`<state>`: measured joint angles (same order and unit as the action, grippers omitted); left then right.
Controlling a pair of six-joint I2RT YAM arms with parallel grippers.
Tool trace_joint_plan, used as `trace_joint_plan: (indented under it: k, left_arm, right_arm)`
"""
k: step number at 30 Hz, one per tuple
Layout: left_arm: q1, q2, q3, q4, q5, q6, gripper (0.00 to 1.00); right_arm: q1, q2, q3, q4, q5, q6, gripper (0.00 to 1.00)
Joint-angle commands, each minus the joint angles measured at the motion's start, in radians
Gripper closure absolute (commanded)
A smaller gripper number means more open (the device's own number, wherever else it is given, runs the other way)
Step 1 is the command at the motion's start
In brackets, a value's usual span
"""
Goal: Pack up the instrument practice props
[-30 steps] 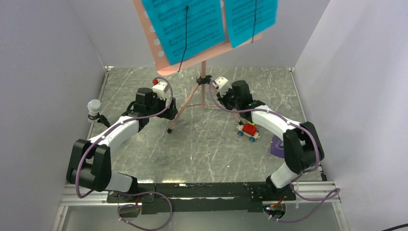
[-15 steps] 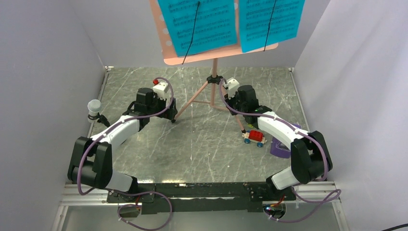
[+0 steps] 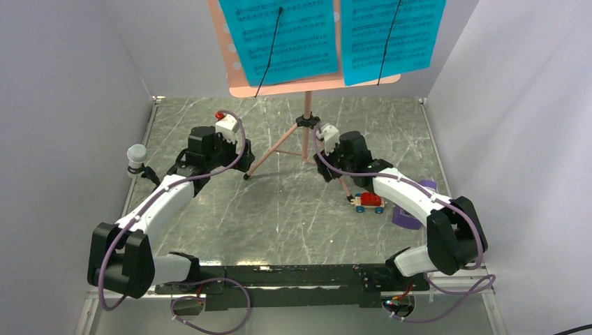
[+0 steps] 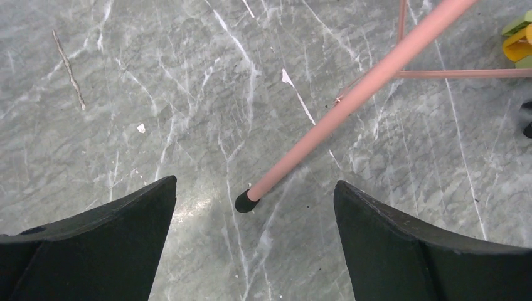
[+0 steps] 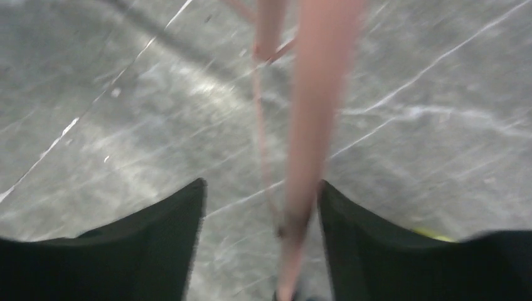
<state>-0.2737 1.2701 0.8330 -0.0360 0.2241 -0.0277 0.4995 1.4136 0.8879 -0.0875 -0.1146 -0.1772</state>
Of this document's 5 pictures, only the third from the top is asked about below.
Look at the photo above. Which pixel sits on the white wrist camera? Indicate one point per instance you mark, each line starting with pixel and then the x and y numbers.
pixel 329 135
pixel 227 126

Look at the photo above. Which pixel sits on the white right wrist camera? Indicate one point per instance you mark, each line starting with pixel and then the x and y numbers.
pixel 329 135

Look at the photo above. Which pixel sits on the blue sheet music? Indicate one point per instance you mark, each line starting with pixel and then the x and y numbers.
pixel 282 41
pixel 384 38

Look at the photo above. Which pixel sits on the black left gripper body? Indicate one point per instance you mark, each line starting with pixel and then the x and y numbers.
pixel 225 154

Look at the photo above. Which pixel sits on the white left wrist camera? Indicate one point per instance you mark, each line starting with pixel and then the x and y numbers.
pixel 227 126

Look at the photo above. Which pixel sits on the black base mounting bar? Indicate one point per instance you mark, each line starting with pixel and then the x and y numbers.
pixel 363 285

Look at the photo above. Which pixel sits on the grey microphone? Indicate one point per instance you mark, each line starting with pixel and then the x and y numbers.
pixel 137 155

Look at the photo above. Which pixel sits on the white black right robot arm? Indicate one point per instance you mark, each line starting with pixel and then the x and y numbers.
pixel 455 239

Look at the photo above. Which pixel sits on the red wooden toy car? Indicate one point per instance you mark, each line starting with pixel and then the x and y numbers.
pixel 368 200

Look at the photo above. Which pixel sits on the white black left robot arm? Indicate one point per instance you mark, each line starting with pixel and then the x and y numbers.
pixel 121 259

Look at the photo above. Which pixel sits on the aluminium frame rail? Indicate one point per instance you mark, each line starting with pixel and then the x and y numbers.
pixel 460 304

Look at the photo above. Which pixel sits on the pink music stand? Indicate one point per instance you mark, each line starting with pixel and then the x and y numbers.
pixel 239 87

